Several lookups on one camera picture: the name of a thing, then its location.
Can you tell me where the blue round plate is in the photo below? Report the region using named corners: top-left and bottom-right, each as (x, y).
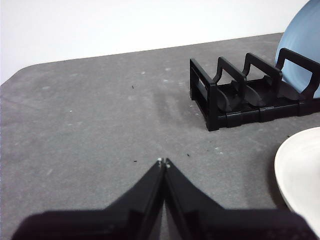
top-left (274, 0), bottom-right (320, 100)

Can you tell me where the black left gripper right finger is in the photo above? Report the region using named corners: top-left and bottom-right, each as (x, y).
top-left (164, 157), bottom-right (318, 240)

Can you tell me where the pale yellow round plate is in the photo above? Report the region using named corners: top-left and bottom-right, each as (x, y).
top-left (274, 126), bottom-right (320, 235)

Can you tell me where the black plastic plate rack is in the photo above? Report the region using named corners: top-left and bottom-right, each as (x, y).
top-left (189, 47), bottom-right (320, 133)

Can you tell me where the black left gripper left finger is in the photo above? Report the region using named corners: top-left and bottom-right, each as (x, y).
top-left (9, 159), bottom-right (166, 240)

